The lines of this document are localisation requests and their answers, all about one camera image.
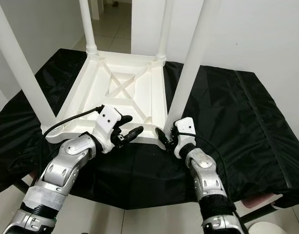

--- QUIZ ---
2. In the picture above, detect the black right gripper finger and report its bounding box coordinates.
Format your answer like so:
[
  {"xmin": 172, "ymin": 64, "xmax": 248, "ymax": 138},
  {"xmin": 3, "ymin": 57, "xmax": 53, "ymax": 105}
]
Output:
[{"xmin": 155, "ymin": 127, "xmax": 172, "ymax": 150}]

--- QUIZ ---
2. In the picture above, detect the white plastic table leg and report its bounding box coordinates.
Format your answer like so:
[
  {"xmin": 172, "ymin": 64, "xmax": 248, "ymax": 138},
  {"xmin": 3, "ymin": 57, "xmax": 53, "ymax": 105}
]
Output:
[
  {"xmin": 79, "ymin": 0, "xmax": 98, "ymax": 55},
  {"xmin": 0, "ymin": 0, "xmax": 58, "ymax": 135},
  {"xmin": 157, "ymin": 0, "xmax": 174, "ymax": 62},
  {"xmin": 164, "ymin": 0, "xmax": 221, "ymax": 133}
]

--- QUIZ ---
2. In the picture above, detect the pink table corner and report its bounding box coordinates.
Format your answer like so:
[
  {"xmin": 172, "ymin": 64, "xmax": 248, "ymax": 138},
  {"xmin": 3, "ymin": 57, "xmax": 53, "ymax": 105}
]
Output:
[{"xmin": 242, "ymin": 194, "xmax": 283, "ymax": 206}]

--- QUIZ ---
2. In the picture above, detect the white round stool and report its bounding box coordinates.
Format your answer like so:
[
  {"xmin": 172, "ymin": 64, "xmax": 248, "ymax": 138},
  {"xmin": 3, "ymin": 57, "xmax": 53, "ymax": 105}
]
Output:
[{"xmin": 249, "ymin": 222, "xmax": 287, "ymax": 234}]

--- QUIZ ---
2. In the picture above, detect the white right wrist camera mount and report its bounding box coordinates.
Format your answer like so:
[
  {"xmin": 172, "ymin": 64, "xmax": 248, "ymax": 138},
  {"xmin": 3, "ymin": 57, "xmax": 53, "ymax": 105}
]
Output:
[{"xmin": 173, "ymin": 117, "xmax": 197, "ymax": 159}]

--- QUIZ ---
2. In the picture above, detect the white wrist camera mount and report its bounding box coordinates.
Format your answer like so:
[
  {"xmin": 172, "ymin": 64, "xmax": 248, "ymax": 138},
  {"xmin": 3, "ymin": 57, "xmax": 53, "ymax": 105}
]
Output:
[
  {"xmin": 93, "ymin": 105, "xmax": 124, "ymax": 153},
  {"xmin": 173, "ymin": 117, "xmax": 197, "ymax": 159}
]

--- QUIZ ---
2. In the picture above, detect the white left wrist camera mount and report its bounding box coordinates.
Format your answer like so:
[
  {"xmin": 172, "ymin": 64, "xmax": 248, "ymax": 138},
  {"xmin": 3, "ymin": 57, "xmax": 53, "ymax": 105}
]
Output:
[{"xmin": 93, "ymin": 105, "xmax": 124, "ymax": 153}]

